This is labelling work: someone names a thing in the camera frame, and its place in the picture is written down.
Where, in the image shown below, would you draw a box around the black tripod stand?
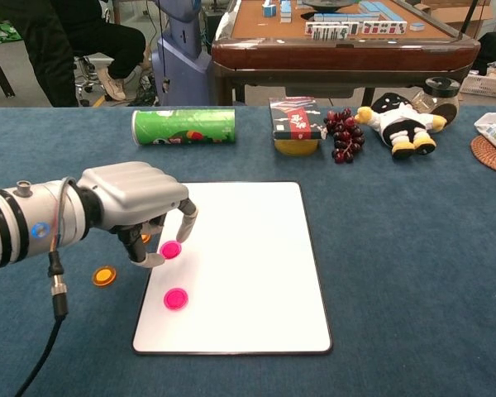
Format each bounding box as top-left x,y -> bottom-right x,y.
454,0 -> 480,42

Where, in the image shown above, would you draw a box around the brown mahjong table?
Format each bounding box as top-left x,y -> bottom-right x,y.
210,0 -> 482,107

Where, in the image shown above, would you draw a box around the white rectangular board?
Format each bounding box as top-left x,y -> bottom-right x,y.
131,180 -> 334,356

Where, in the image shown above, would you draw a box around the blue backed mahjong tile row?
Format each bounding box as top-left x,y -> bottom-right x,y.
312,11 -> 382,24
357,0 -> 408,24

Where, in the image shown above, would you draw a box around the mahjong tile row red print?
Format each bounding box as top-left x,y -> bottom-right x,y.
361,20 -> 409,36

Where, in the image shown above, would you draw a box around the chrome wheeled stool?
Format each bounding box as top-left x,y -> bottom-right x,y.
73,55 -> 108,104

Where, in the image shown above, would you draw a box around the dark furniture leg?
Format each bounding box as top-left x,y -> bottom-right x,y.
0,36 -> 17,99

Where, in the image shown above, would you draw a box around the blue felt table cloth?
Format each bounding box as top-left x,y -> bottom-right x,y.
0,105 -> 496,397

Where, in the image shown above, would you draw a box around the glass jar black lid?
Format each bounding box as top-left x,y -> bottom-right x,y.
412,77 -> 462,127

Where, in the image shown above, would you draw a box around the standing person black trousers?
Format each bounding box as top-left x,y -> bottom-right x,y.
0,0 -> 80,108

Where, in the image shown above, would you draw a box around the black white plush doll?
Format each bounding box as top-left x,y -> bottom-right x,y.
354,92 -> 448,160

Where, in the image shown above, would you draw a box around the dark red grape bunch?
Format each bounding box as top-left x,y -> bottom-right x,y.
322,108 -> 366,165

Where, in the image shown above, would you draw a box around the seated person black trousers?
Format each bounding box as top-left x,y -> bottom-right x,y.
65,0 -> 148,103

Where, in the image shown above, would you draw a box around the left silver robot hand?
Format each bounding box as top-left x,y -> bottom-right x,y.
77,160 -> 199,269

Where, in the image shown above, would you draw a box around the dark printed card box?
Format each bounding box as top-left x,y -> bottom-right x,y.
269,96 -> 328,142

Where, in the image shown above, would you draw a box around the blue machine stand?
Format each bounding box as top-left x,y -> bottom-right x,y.
150,0 -> 216,107

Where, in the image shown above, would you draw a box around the pink disc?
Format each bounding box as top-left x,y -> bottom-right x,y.
163,287 -> 190,311
159,240 -> 183,261

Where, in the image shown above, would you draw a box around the brown woven coaster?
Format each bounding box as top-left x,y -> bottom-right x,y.
470,135 -> 496,179

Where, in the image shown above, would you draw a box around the hanging black cord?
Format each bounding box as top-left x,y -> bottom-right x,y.
155,0 -> 170,94

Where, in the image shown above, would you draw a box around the black round dish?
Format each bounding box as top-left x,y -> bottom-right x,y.
301,0 -> 356,12

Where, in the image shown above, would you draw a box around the white plastic crate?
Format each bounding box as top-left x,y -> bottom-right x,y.
458,72 -> 496,100

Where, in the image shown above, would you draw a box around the green chips can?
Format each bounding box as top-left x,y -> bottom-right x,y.
131,108 -> 237,147

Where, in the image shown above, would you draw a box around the yellow round container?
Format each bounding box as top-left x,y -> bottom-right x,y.
274,138 -> 320,157

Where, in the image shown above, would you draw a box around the mahjong tile row dark print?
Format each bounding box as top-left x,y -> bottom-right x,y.
304,22 -> 361,41

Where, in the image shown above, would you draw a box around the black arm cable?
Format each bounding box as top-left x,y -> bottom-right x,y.
14,177 -> 79,397

